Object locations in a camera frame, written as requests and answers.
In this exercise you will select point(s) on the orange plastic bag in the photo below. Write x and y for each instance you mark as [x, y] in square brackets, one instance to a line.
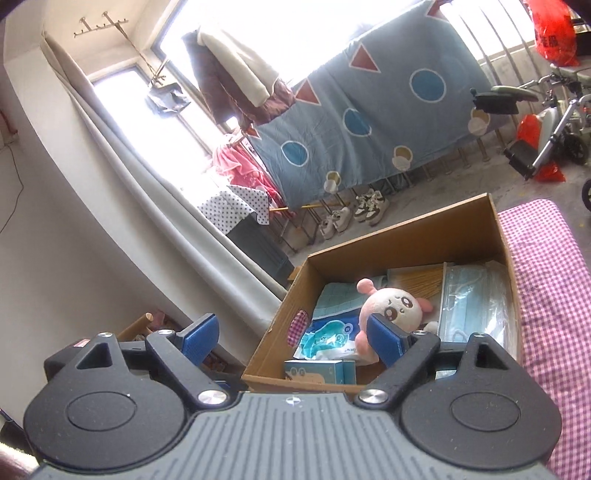
[528, 129]

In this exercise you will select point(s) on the yellow pole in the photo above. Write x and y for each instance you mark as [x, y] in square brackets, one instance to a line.
[281, 209]

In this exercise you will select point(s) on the grey hanging rag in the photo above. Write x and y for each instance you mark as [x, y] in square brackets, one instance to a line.
[168, 99]

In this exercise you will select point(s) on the white polka dot cloth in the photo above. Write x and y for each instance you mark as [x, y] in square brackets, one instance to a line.
[231, 207]

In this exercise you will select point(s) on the white sneaker with dark trim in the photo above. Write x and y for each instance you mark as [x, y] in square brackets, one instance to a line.
[364, 206]
[378, 208]

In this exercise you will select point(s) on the blue wet wipes pack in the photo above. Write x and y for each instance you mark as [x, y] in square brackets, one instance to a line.
[328, 339]

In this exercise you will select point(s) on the grey curtain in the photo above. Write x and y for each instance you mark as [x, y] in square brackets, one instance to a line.
[138, 184]

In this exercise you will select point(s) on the blue sheet with shapes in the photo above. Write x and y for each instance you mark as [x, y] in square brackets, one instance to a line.
[392, 115]

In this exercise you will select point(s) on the pink hanging garment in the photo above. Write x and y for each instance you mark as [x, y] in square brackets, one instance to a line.
[240, 166]

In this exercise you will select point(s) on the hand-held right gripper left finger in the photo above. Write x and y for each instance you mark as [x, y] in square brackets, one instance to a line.
[201, 339]

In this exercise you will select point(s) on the pink plush toy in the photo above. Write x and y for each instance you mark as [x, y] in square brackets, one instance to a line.
[397, 304]

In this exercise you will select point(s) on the clear pack of face masks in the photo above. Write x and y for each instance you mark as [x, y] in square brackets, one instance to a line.
[475, 300]

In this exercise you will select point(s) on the metal wall hook rack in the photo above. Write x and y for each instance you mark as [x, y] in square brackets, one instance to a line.
[108, 21]

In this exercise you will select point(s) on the brown cardboard box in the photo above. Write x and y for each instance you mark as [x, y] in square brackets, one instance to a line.
[415, 240]

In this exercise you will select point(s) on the brown and white hanging jacket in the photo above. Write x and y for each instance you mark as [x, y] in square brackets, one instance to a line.
[240, 64]

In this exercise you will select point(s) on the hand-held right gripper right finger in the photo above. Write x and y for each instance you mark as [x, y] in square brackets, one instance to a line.
[385, 341]

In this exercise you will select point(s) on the silver wheelchair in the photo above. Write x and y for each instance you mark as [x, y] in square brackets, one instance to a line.
[561, 134]

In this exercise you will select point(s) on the black padded seat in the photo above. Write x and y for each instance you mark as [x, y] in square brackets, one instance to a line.
[503, 99]

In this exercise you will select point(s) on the dark grey cabinet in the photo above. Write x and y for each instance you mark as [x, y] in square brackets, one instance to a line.
[263, 249]

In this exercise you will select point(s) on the pink checked cloth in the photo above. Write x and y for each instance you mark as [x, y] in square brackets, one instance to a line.
[554, 300]

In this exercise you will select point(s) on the teal tissue box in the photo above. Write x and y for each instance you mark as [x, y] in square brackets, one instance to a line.
[318, 371]

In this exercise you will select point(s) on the teal checked microfibre cloth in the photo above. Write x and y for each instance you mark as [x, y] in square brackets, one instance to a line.
[337, 300]

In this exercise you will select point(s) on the wooden stick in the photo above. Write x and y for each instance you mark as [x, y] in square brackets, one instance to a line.
[138, 325]

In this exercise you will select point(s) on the red plastic bag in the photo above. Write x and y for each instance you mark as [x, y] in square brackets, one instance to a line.
[554, 37]

